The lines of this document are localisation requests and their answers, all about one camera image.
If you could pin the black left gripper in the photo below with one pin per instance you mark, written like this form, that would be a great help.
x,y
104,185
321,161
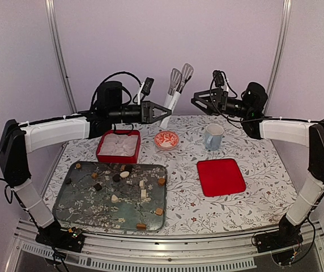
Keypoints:
x,y
148,112

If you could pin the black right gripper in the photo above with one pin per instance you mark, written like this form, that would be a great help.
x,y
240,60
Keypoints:
x,y
217,106

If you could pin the silver tongs white handle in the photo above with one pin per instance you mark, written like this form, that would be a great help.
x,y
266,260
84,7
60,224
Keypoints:
x,y
178,80

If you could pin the white oval chocolate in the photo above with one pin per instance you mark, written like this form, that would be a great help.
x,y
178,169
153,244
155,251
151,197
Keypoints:
x,y
124,174

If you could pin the white rectangular chocolate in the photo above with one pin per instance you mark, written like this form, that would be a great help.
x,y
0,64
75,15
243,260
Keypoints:
x,y
141,184
143,194

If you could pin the dark oval chocolate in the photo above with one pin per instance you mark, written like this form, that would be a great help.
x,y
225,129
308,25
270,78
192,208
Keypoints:
x,y
116,178
128,168

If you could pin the dark square chocolate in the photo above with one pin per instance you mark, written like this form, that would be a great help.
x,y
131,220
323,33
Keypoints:
x,y
97,187

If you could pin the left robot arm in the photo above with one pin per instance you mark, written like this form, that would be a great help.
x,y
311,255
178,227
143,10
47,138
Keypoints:
x,y
19,141

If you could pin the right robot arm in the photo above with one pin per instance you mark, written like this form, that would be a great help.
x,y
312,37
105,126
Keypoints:
x,y
300,143

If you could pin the red chocolate box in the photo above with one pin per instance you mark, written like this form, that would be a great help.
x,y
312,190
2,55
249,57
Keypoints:
x,y
119,159

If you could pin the dark oval chocolate top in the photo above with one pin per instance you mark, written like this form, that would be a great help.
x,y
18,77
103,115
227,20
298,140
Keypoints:
x,y
128,168

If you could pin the round ridged caramel chocolate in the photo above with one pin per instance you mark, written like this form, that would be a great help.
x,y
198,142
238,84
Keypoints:
x,y
161,181

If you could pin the square caramel leaf chocolate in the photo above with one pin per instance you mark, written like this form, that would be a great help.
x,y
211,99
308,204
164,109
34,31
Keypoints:
x,y
94,176

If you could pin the white teardrop chocolate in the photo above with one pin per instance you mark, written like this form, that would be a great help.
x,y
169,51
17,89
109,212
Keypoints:
x,y
114,199

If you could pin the caramel square chocolate right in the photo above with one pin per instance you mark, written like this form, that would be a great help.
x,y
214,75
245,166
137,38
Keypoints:
x,y
159,211

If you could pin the caramel log chocolate bottom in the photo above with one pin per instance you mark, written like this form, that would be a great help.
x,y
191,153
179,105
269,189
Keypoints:
x,y
141,226

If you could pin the light blue mug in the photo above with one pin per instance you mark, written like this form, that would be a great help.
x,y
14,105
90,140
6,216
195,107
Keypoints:
x,y
213,137

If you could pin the red patterned small bowl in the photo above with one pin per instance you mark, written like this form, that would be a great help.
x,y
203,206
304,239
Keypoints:
x,y
166,140

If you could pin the white paper cups liner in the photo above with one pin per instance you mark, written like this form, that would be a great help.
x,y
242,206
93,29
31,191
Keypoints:
x,y
118,145

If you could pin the red box lid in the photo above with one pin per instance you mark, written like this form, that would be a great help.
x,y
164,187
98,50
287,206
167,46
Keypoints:
x,y
220,177

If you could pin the blue floral glass tray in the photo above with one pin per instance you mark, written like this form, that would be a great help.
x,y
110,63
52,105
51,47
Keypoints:
x,y
79,204

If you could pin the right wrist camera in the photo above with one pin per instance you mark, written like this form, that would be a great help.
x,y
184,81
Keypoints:
x,y
218,78

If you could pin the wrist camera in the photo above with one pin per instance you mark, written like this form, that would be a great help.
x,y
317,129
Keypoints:
x,y
218,78
147,86

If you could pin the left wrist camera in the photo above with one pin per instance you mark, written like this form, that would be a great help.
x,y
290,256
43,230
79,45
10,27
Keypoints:
x,y
147,86

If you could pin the right aluminium post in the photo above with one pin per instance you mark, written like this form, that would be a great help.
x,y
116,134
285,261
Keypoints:
x,y
282,35

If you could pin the aluminium post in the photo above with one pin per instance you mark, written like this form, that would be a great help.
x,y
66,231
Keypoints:
x,y
56,41
282,35

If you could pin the left aluminium post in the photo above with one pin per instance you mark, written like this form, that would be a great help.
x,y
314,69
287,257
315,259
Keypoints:
x,y
56,41

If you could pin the aluminium front rail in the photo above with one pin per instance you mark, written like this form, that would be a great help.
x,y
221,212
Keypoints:
x,y
233,251

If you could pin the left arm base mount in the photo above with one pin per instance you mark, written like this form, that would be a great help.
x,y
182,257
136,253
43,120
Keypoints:
x,y
54,236

